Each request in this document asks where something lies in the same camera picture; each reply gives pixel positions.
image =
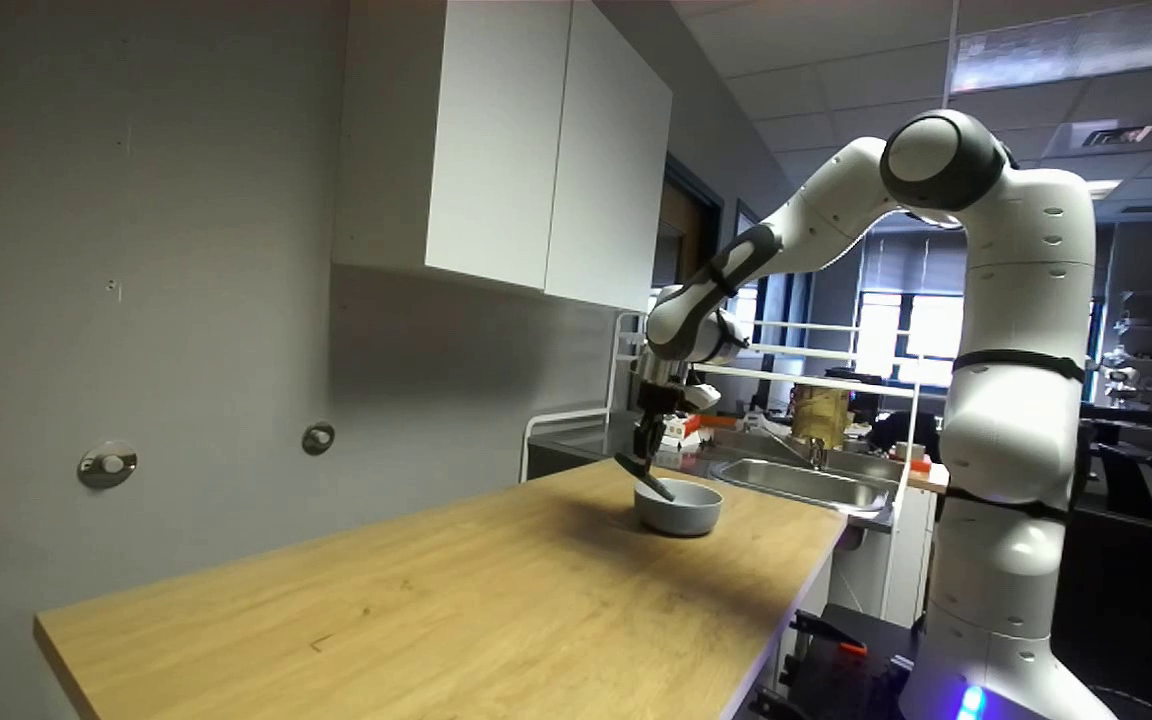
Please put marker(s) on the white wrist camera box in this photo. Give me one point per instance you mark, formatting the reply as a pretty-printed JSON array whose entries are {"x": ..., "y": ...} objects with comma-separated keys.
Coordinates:
[{"x": 701, "y": 398}]

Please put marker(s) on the round metal wall knob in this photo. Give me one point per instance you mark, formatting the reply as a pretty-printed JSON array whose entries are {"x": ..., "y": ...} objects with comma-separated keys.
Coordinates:
[
  {"x": 106, "y": 465},
  {"x": 317, "y": 437}
]

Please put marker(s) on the white metal shelf rack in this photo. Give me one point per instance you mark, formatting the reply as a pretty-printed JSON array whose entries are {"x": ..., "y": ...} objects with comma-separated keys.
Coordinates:
[{"x": 885, "y": 562}]

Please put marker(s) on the window with blinds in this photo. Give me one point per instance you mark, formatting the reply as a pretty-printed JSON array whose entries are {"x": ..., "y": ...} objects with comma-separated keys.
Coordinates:
[{"x": 911, "y": 315}]

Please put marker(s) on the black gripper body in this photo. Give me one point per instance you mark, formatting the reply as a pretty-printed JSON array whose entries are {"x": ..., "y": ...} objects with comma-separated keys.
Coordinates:
[{"x": 652, "y": 421}]

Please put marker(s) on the dark office desk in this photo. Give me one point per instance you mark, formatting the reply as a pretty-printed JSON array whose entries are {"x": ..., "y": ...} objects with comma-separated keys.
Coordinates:
[{"x": 1140, "y": 562}]

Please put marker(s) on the white framed grey panel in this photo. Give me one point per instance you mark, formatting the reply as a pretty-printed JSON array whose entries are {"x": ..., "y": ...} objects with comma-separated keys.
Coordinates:
[{"x": 567, "y": 447}]

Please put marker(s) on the wide white cabinet door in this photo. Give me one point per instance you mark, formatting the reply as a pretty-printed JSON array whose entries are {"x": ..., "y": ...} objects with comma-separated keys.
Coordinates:
[{"x": 608, "y": 162}]

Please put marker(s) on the yellow brown bag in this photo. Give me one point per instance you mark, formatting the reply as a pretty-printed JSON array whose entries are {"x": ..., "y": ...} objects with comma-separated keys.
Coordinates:
[{"x": 819, "y": 417}]

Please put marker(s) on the white bowl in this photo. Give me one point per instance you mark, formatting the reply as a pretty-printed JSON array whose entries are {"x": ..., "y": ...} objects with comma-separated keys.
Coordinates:
[{"x": 680, "y": 515}]

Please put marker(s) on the ceiling air vent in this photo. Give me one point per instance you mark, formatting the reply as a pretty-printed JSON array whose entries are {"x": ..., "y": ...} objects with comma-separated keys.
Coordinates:
[{"x": 1112, "y": 133}]

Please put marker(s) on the white wall cabinet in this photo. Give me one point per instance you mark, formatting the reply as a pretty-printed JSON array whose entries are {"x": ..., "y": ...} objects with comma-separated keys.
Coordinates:
[{"x": 499, "y": 133}]

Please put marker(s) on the black and red clamp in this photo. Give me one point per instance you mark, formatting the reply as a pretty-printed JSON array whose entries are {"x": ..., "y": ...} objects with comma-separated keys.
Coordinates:
[{"x": 824, "y": 637}]

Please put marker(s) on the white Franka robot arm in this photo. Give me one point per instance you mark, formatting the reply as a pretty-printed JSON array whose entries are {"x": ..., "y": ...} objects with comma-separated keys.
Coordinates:
[{"x": 1018, "y": 426}]

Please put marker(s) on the ceiling light panel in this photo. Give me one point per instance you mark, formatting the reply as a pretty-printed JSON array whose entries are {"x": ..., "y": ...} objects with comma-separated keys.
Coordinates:
[{"x": 1080, "y": 46}]

